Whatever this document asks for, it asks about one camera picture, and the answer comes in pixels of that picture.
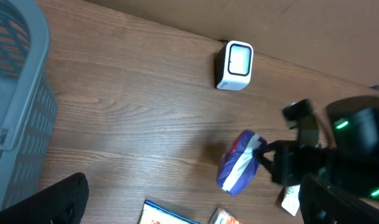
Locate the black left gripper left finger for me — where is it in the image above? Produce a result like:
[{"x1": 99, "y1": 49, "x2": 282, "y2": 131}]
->
[{"x1": 0, "y1": 172, "x2": 89, "y2": 223}]

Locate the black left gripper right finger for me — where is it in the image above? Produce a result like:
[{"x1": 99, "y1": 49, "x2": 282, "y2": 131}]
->
[{"x1": 299, "y1": 174, "x2": 379, "y2": 224}]

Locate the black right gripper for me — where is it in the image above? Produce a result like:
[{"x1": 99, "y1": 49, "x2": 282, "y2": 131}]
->
[{"x1": 253, "y1": 140, "x2": 337, "y2": 187}]

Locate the red purple pad packet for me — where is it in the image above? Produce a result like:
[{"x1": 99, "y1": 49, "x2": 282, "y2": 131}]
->
[{"x1": 216, "y1": 129, "x2": 267, "y2": 196}]

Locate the small orange white tissue pack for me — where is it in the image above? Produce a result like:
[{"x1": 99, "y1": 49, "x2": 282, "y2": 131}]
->
[{"x1": 208, "y1": 208, "x2": 241, "y2": 224}]

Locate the yellow snack packet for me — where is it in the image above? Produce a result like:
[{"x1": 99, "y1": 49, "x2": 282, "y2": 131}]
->
[{"x1": 138, "y1": 200, "x2": 200, "y2": 224}]

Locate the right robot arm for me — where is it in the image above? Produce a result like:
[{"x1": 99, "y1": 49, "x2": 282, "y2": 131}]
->
[{"x1": 253, "y1": 96, "x2": 379, "y2": 201}]

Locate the white barcode scanner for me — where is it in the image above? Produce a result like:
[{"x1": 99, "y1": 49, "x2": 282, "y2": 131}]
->
[{"x1": 215, "y1": 40, "x2": 254, "y2": 91}]

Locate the dark grey plastic basket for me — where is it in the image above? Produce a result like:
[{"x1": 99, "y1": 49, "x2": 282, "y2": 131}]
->
[{"x1": 0, "y1": 0, "x2": 58, "y2": 211}]

